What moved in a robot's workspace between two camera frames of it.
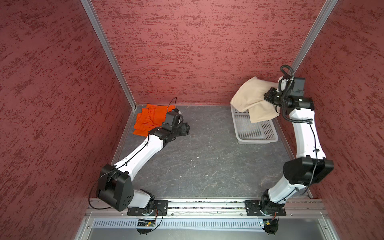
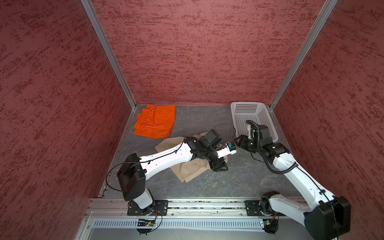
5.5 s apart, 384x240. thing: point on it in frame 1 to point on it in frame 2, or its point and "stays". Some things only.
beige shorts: [250, 96] to [190, 169]
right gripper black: [268, 95] to [241, 142]
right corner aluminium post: [313, 32] stays
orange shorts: [150, 118] stays
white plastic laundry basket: [263, 132] stays
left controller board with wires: [142, 222] stays
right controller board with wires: [271, 226] stays
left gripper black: [185, 129] to [216, 165]
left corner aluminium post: [102, 33] stays
